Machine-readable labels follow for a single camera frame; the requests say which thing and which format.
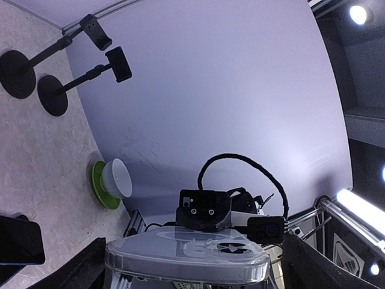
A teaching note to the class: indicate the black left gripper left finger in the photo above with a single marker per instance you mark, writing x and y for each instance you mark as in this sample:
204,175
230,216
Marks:
85,270

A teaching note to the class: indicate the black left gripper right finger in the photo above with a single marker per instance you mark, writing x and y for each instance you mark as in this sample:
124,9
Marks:
305,267

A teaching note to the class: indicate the black phone silver case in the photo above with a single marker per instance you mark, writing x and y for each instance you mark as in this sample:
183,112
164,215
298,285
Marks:
173,253

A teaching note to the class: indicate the black phone on top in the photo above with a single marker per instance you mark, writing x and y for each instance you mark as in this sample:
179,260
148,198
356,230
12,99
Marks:
21,242

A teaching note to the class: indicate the black pole stand right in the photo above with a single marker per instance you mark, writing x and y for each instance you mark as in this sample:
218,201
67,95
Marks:
53,94

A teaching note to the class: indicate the black pole stand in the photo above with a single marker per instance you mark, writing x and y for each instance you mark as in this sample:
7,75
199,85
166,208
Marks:
17,71
53,94

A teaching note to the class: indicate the black pole stand left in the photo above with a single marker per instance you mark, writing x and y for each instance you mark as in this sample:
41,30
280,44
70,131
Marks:
17,71

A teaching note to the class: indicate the green plate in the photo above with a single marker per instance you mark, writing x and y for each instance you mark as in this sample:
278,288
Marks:
109,202

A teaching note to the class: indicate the white bowl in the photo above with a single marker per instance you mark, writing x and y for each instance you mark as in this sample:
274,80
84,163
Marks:
116,180

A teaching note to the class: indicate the top external camera black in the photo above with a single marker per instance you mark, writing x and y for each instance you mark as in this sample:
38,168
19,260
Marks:
266,229

